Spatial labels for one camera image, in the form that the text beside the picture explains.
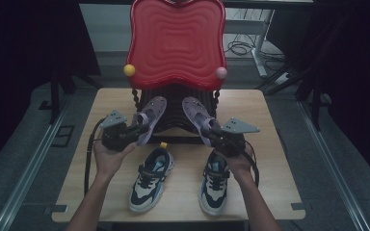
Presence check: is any bundle of floor cables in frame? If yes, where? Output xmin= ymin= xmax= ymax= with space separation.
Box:
xmin=224 ymin=31 xmax=287 ymax=64

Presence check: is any navy and white sneaker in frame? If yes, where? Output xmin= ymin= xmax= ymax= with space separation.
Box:
xmin=198 ymin=150 xmax=231 ymax=217
xmin=128 ymin=141 xmax=176 ymax=214

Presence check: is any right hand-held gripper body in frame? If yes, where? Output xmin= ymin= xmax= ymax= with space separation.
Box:
xmin=211 ymin=116 xmax=261 ymax=159

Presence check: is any black metal stand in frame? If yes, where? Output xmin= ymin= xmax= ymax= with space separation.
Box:
xmin=255 ymin=13 xmax=348 ymax=132
xmin=38 ymin=62 xmax=103 ymax=125

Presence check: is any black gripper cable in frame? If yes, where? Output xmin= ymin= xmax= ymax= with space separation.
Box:
xmin=241 ymin=140 xmax=261 ymax=189
xmin=83 ymin=117 xmax=108 ymax=195

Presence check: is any person's left hand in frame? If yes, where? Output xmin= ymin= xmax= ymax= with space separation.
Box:
xmin=92 ymin=138 xmax=138 ymax=181

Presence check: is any purple child's shoe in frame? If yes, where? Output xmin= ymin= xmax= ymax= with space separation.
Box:
xmin=181 ymin=96 xmax=224 ymax=147
xmin=130 ymin=95 xmax=169 ymax=147

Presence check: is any white power strip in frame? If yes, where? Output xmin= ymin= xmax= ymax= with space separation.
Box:
xmin=274 ymin=71 xmax=296 ymax=87

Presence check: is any metal floor rail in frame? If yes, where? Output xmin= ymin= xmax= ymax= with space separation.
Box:
xmin=0 ymin=95 xmax=73 ymax=231
xmin=297 ymin=99 xmax=370 ymax=231

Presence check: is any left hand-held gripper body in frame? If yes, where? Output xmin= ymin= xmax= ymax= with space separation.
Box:
xmin=99 ymin=109 xmax=138 ymax=153

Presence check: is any white desk frame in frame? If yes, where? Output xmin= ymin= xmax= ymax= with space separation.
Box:
xmin=223 ymin=9 xmax=277 ymax=79

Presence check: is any black curtain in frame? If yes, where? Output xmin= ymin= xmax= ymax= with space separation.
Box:
xmin=266 ymin=0 xmax=370 ymax=191
xmin=0 ymin=0 xmax=102 ymax=177

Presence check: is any person's right hand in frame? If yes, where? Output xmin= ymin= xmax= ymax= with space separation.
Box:
xmin=215 ymin=143 xmax=255 ymax=181

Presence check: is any red and black shoe rack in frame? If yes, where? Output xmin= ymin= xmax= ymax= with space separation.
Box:
xmin=122 ymin=0 xmax=228 ymax=145

